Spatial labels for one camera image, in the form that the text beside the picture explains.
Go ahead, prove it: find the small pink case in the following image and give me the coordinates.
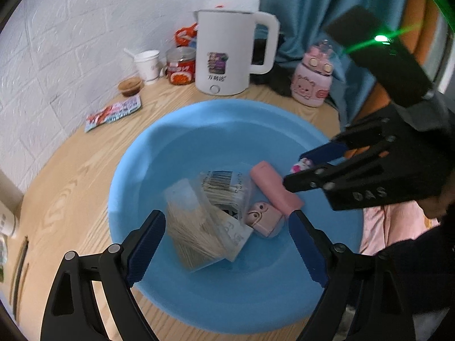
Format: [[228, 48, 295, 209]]
[[246, 201, 286, 238]]

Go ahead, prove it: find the orange curtain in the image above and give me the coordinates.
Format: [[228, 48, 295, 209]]
[[370, 0, 439, 114]]

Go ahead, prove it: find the pink cartoon water bottle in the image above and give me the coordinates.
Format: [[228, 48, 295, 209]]
[[291, 41, 335, 108]]

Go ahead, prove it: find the yellow white tissue pack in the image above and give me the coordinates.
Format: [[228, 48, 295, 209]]
[[213, 213, 254, 261]]

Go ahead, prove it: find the white electric kettle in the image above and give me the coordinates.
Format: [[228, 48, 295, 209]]
[[194, 9, 280, 96]]

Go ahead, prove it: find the black white printed card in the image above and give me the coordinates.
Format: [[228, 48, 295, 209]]
[[216, 203, 244, 223]]

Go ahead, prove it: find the blue curtain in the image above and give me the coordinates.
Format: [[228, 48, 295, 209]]
[[259, 0, 409, 123]]

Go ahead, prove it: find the red label glass jar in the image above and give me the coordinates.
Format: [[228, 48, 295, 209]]
[[165, 46, 197, 86]]

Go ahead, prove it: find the green label bottle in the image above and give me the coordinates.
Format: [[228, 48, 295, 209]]
[[0, 238, 8, 285]]

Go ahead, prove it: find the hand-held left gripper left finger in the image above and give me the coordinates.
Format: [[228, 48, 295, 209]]
[[41, 210, 166, 341]]

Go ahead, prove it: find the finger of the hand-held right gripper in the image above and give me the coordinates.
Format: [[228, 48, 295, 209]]
[[283, 142, 393, 193], [299, 108, 395, 166]]

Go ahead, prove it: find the black cloth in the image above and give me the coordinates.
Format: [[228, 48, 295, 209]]
[[253, 32, 296, 96]]

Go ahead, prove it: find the small brown sauce cup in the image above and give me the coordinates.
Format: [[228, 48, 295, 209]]
[[118, 78, 143, 97]]

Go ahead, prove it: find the small clear plastic bag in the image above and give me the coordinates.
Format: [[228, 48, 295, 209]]
[[164, 179, 229, 271]]

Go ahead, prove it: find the wooden desktop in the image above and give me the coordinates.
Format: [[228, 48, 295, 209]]
[[0, 76, 342, 341]]

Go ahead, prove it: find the blue plastic basin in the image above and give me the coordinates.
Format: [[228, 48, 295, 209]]
[[108, 99, 365, 318]]

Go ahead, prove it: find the red plastic bag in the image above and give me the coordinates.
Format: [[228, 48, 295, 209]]
[[174, 5, 224, 48]]

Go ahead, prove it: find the pink cylindrical case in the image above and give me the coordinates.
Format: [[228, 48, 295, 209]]
[[250, 161, 305, 216]]

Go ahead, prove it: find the dark blue cloth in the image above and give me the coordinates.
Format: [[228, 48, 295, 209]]
[[350, 217, 455, 341]]

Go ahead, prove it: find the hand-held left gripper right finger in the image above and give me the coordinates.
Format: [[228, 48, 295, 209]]
[[289, 210, 416, 341]]

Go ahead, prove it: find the white paper cup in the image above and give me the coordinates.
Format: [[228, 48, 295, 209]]
[[134, 50, 160, 85]]

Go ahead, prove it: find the red blue snack packet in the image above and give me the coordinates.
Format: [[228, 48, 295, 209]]
[[84, 96, 142, 133]]

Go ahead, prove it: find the pink cloth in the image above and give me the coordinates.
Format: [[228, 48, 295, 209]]
[[359, 199, 441, 256]]

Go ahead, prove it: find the stack of paper cups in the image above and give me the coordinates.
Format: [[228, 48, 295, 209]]
[[0, 199, 18, 238]]

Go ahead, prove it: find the small pink white toy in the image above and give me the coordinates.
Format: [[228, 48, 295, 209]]
[[289, 156, 315, 175]]

